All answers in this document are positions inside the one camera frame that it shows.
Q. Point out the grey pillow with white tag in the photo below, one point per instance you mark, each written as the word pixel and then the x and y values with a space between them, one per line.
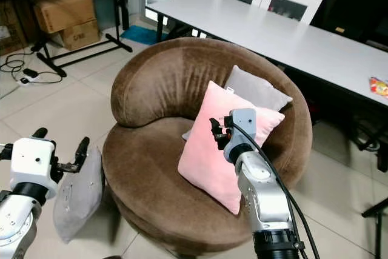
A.
pixel 254 89

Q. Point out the large plain cardboard box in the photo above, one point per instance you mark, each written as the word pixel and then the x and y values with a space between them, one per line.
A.
pixel 63 9

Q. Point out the dark labelled cardboard box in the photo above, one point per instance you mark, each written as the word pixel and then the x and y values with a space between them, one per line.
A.
pixel 12 28

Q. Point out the blue floor mat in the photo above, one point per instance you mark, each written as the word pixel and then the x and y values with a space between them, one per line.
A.
pixel 138 33

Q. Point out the black chair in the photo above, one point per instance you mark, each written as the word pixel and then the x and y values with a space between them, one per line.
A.
pixel 373 141

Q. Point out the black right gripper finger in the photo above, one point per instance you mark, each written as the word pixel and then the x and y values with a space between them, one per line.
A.
pixel 214 127
pixel 218 142

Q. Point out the black stand leg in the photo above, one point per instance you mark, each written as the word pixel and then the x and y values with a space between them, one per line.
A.
pixel 377 210

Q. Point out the small printed cardboard box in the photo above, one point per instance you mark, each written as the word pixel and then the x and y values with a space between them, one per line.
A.
pixel 82 34

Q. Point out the brown round velvet sofa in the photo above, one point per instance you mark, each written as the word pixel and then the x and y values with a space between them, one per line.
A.
pixel 145 168

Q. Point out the long white table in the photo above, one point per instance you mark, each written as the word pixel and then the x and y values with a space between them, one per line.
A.
pixel 267 31

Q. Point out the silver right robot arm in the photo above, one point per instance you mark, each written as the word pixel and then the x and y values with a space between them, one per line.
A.
pixel 264 198

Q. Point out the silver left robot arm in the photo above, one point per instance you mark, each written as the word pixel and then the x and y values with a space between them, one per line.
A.
pixel 15 222

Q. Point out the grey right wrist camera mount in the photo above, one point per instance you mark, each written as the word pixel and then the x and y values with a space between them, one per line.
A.
pixel 242 127

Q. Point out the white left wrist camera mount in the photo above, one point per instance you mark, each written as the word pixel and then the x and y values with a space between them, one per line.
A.
pixel 33 165

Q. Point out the red snack packet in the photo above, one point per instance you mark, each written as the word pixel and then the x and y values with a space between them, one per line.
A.
pixel 379 86

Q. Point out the black metal rack stand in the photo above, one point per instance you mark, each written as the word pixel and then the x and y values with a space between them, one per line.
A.
pixel 91 48

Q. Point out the plain grey pillow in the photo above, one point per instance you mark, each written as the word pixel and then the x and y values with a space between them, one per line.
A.
pixel 76 204

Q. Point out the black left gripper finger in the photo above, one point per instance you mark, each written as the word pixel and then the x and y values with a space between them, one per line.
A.
pixel 82 151
pixel 40 133

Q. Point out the white power strip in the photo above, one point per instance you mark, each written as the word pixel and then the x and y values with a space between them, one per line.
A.
pixel 29 76

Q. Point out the pink square pillow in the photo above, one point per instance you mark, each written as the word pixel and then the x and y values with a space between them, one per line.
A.
pixel 203 156

